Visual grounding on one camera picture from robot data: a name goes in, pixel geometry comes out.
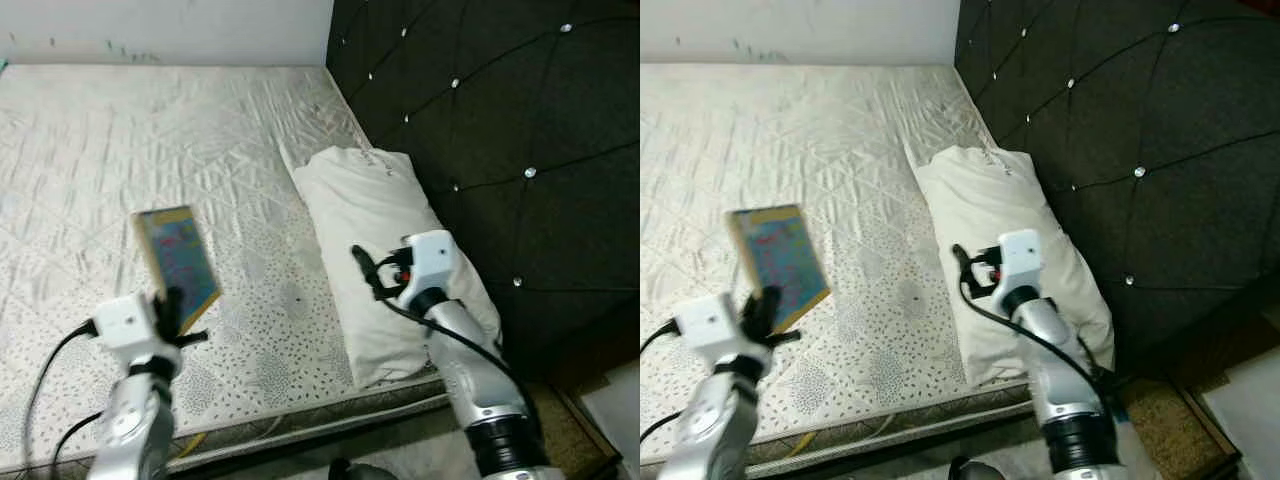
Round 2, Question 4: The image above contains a yellow children's book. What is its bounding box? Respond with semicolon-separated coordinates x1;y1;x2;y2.
726;204;832;335
132;204;224;335

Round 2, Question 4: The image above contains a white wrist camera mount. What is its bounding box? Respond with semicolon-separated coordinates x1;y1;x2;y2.
397;229;460;308
674;292;773;373
92;292;184;373
994;229;1044;303

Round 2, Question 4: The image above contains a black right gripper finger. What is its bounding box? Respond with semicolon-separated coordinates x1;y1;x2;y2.
349;244;388;303
949;242;988;301

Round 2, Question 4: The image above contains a grey patterned mattress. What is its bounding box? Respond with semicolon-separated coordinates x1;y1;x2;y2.
640;63;1038;478
0;63;453;473

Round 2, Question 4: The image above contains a dark tufted headboard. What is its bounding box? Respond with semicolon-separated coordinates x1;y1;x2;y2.
325;0;641;373
955;0;1280;378

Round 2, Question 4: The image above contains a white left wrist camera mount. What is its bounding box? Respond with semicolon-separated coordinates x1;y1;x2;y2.
92;292;184;373
674;292;773;373

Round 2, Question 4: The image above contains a black left wrist camera cable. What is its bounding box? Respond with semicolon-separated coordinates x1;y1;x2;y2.
20;318;100;473
640;316;683;353

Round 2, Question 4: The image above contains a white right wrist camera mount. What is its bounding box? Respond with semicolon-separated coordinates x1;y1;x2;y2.
397;229;460;308
994;229;1044;303

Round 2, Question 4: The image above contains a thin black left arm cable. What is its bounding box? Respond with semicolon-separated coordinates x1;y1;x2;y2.
50;410;108;469
640;410;693;443

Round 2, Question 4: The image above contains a grey right robot leg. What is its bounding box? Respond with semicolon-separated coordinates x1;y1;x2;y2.
943;454;1013;480
328;456;403;480

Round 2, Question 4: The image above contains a brown speckled floor mat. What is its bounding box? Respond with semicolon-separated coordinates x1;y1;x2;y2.
1115;378;1246;480
520;380;626;480

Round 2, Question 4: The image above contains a white printed pillow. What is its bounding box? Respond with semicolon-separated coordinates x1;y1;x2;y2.
904;144;1117;388
277;144;504;391

